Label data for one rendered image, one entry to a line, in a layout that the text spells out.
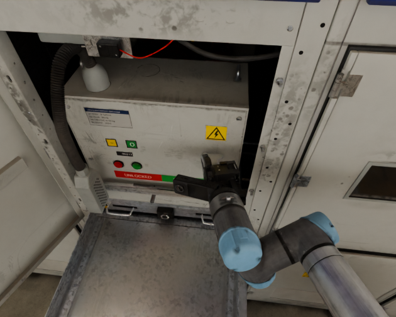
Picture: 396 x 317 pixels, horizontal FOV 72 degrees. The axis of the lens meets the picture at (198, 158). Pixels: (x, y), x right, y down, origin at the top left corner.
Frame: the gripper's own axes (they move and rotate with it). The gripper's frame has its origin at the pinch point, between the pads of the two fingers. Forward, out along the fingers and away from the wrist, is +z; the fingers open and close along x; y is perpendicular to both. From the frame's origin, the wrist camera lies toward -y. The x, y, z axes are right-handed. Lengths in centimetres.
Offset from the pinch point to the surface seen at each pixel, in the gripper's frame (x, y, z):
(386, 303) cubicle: -99, 92, -3
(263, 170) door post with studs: -2.5, 16.0, -6.5
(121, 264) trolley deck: -39.6, -30.3, -2.2
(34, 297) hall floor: -115, -101, 41
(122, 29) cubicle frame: 35.3, -15.1, -7.9
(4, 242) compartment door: -22, -62, -2
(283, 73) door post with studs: 26.5, 14.9, -13.5
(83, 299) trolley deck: -42, -42, -11
